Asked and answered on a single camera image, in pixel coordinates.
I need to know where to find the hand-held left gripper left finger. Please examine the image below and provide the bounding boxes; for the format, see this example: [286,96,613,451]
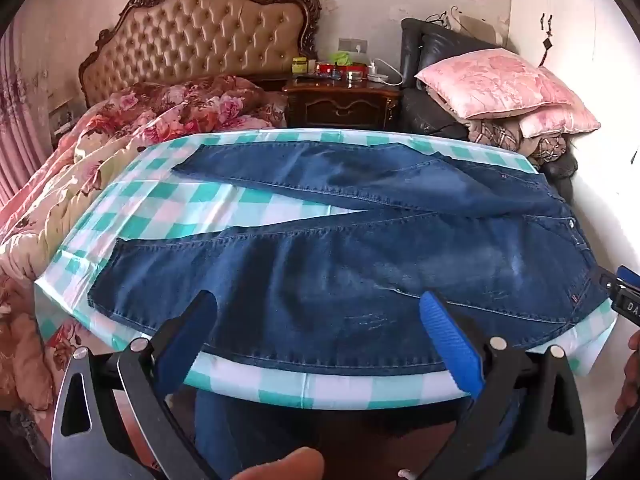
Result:
[50,290,221,480]

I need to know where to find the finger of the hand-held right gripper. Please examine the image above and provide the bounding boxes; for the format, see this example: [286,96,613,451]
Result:
[592,266,640,297]

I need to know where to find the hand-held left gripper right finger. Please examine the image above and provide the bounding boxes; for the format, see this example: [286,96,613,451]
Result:
[419,290,588,480]

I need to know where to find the blue denim pants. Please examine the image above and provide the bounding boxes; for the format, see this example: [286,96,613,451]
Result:
[87,141,618,378]

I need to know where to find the person's right hand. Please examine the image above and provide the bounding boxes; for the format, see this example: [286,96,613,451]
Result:
[616,331,640,421]

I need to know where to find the person's left hand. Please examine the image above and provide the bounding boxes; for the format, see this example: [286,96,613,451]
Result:
[232,447,326,480]

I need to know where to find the green white checked tablecloth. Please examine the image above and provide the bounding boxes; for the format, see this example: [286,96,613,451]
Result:
[35,127,621,413]

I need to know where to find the person's jeans-clad legs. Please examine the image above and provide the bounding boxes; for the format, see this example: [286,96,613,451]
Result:
[192,387,526,480]

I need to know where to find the small pink floral pillow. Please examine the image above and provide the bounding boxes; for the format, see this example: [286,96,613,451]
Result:
[517,105,601,138]

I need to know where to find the brown plaid blanket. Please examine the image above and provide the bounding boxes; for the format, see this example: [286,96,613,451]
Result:
[467,117,568,168]

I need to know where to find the floral pink quilt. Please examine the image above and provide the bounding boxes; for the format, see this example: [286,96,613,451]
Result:
[0,75,288,411]

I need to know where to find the black leather armchair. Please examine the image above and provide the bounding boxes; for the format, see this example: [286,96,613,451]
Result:
[397,17,578,206]

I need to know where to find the large pink floral pillow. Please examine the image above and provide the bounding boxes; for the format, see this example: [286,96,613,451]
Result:
[415,49,576,121]

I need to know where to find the dark wooden nightstand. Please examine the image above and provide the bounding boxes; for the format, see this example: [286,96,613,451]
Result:
[282,72,403,131]

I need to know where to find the pink curtain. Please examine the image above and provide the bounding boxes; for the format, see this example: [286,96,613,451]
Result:
[0,15,56,211]

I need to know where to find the red box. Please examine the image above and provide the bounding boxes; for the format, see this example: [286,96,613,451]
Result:
[317,62,368,78]

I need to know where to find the tufted tan carved headboard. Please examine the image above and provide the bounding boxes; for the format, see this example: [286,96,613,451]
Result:
[77,0,323,108]

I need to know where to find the black hanging wall ornament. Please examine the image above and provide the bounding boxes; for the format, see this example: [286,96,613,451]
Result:
[537,12,553,68]

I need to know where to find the white cable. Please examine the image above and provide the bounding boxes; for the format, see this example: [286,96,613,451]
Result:
[375,57,405,86]

